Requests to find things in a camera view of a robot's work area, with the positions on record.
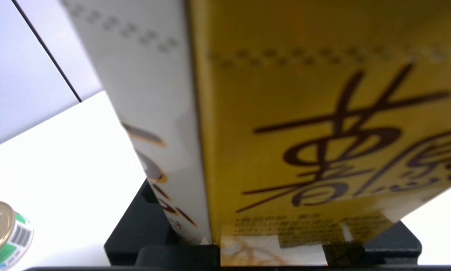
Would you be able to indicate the small green label tin can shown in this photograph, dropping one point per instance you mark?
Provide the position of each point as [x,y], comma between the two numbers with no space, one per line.
[3,237]

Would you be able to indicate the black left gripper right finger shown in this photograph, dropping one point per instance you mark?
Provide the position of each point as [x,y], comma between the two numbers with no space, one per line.
[391,250]

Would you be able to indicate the yellow potato chips box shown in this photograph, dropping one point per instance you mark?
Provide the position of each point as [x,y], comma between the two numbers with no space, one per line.
[285,113]

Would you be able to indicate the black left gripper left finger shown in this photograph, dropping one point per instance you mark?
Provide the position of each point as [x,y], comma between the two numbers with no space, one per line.
[135,233]

